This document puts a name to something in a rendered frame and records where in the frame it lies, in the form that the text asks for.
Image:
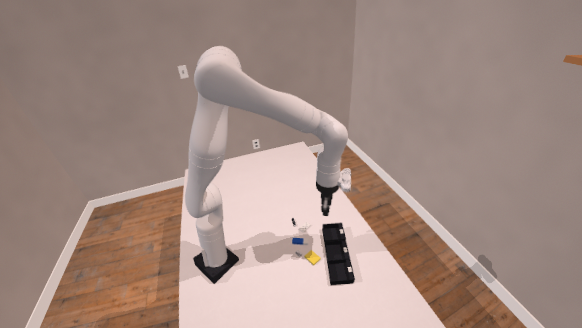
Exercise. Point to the white domino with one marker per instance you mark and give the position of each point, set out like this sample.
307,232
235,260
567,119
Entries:
304,226

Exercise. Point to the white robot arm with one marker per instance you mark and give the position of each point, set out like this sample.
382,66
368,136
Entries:
218,78

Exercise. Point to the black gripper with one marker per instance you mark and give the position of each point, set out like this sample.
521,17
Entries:
325,197

